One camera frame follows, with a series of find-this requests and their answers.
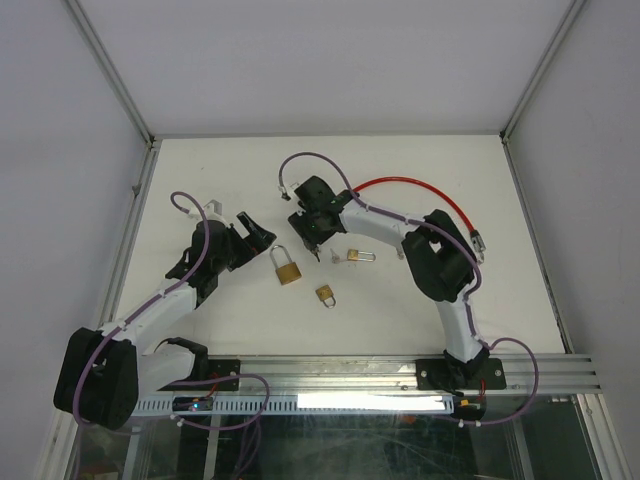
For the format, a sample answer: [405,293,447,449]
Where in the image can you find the large brass padlock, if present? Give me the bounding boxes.
[269,245,302,286]

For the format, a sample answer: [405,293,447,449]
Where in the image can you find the red cable lock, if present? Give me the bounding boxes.
[354,175,486,264]

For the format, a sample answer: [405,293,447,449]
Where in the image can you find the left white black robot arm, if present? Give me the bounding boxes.
[53,212,277,430]

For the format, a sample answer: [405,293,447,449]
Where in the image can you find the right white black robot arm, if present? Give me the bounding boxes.
[288,176,489,392]

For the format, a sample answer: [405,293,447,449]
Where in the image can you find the small brass padlock long shackle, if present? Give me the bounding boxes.
[347,249,376,262]

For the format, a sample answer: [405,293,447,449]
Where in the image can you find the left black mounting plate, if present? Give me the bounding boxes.
[161,357,241,392]

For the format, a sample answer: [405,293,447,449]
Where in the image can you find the black mounting plate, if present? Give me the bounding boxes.
[415,355,507,393]
[161,357,241,392]

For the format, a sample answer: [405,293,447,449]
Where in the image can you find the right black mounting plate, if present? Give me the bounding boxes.
[415,355,507,393]

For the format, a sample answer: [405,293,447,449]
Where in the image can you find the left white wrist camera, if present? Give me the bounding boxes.
[187,200,230,226]

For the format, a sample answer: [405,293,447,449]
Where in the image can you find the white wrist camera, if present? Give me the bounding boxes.
[278,185,297,201]
[187,200,230,226]

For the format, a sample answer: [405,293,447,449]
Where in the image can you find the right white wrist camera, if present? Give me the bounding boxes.
[278,185,297,201]

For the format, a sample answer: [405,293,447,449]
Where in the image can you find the white slotted cable duct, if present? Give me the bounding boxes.
[132,392,454,417]

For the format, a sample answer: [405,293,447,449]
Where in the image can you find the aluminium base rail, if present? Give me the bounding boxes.
[209,354,601,395]

